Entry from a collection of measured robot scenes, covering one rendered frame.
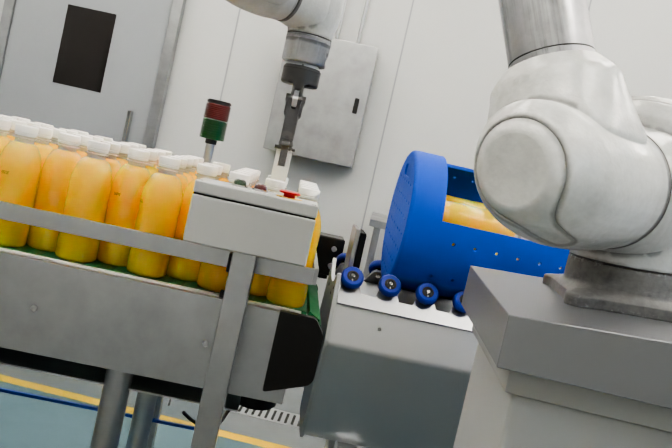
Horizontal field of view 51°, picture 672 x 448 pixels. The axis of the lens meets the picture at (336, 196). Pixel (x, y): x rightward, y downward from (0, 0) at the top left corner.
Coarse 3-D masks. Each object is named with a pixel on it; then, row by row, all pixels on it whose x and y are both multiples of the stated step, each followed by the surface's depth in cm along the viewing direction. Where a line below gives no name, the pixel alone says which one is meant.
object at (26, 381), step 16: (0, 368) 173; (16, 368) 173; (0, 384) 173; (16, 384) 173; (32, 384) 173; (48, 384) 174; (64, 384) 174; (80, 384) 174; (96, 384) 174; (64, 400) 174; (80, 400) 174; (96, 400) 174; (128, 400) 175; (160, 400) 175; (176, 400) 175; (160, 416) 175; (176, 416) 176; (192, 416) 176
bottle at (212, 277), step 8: (200, 264) 130; (208, 264) 128; (200, 272) 129; (208, 272) 127; (216, 272) 127; (224, 272) 127; (200, 280) 128; (208, 280) 127; (216, 280) 127; (224, 280) 128; (208, 288) 127; (216, 288) 127; (224, 288) 128
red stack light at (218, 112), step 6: (210, 108) 178; (216, 108) 177; (222, 108) 178; (228, 108) 179; (204, 114) 179; (210, 114) 178; (216, 114) 178; (222, 114) 178; (228, 114) 180; (222, 120) 178
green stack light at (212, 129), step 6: (204, 120) 179; (210, 120) 178; (216, 120) 178; (204, 126) 178; (210, 126) 178; (216, 126) 178; (222, 126) 179; (204, 132) 178; (210, 132) 178; (216, 132) 178; (222, 132) 179; (210, 138) 178; (216, 138) 178; (222, 138) 180
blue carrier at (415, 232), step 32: (416, 160) 141; (416, 192) 135; (448, 192) 160; (416, 224) 134; (448, 224) 134; (384, 256) 153; (416, 256) 136; (448, 256) 135; (480, 256) 135; (512, 256) 135; (544, 256) 136; (416, 288) 143; (448, 288) 141
